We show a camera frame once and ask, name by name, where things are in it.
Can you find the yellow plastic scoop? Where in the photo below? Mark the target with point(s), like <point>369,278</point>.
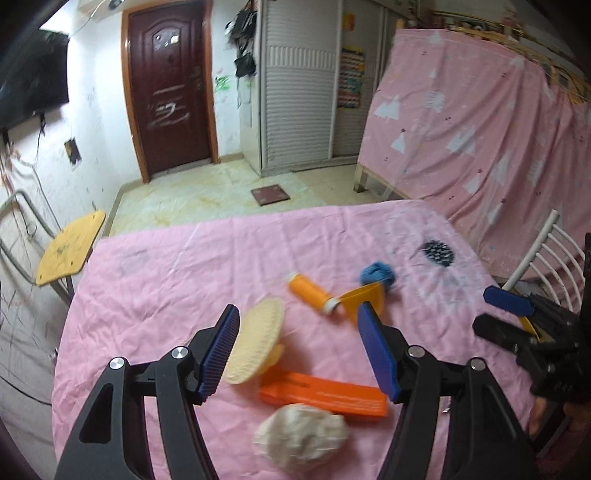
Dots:
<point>364,300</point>

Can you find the person's right hand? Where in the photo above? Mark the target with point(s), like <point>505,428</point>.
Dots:
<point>549,417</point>

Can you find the white metal chair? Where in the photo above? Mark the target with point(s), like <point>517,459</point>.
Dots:
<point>549,263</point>

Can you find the cream round brush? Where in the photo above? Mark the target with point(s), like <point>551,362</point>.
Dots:
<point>256,341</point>

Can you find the open wall outlet box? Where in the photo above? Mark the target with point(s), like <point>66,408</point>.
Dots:
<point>73,152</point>

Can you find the orange cardboard box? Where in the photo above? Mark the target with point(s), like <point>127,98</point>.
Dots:
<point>323,394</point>

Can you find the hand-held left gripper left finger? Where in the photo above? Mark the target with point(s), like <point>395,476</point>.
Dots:
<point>220,355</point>

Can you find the white knitted cloth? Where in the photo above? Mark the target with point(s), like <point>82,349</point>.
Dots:
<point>302,436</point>

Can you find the blue yarn ball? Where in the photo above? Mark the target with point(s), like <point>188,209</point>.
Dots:
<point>377,274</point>

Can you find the metal chair with yellow seat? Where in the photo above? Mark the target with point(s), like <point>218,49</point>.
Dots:
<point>69,247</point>

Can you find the yellow paper sticker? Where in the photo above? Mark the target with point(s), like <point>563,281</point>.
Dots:
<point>348,21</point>

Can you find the yellow plastic stick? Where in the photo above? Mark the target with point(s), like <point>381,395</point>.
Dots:
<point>531,326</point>

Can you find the black wall television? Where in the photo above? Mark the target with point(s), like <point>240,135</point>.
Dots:
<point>32,78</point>

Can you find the dark brown door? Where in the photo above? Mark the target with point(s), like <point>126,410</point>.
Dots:
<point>168,87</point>

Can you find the white louvred wardrobe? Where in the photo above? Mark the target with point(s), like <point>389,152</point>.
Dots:
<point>300,92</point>

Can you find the pink bed sheet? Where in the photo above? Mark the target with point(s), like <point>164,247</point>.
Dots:
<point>161,277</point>

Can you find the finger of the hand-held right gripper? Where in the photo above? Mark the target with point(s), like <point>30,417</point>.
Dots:
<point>505,299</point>
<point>501,331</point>

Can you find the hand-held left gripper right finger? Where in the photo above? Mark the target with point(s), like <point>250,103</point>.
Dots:
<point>376,350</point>

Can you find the orange thread spool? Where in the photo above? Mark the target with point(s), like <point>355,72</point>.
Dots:
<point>307,293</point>

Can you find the colourful grid poster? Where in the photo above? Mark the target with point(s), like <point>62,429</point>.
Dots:
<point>351,78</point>

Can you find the pink printed curtain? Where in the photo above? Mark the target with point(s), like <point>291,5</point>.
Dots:
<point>485,138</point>

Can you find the brown square floor mat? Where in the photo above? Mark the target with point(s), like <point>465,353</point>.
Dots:
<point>270,194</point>

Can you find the black spiky ball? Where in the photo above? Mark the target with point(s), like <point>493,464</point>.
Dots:
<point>437,251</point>

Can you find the black hanging bag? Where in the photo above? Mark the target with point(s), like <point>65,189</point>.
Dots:
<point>244,64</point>
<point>244,25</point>

